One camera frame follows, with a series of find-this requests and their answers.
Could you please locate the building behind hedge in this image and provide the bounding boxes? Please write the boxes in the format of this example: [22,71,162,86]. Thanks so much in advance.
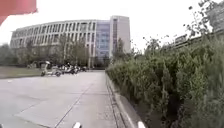
[172,1,224,48]

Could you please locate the grass lawn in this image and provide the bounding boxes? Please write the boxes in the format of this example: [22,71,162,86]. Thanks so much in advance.
[0,65,45,80]

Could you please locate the grey concrete kerb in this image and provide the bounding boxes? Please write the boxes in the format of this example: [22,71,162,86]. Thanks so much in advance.
[104,72,148,128]

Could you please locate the robot's own part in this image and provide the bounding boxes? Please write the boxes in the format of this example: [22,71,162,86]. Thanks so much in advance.
[72,121,82,128]
[137,120,147,128]

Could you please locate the row of trees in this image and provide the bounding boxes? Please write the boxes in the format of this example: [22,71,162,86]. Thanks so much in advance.
[0,34,112,69]

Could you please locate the red canopy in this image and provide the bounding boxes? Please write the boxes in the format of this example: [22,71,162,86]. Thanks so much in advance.
[0,0,39,26]

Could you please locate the curved pale multi-storey building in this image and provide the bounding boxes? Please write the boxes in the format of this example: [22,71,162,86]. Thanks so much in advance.
[9,14,132,69]

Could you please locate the tall green hedge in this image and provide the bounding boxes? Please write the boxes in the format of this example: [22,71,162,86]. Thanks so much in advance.
[105,32,224,128]

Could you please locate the grey paved plaza ground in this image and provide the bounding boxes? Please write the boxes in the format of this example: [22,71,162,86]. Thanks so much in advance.
[0,70,118,128]

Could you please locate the row of parked scooters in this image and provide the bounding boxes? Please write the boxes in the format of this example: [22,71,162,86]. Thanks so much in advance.
[39,60,90,78]

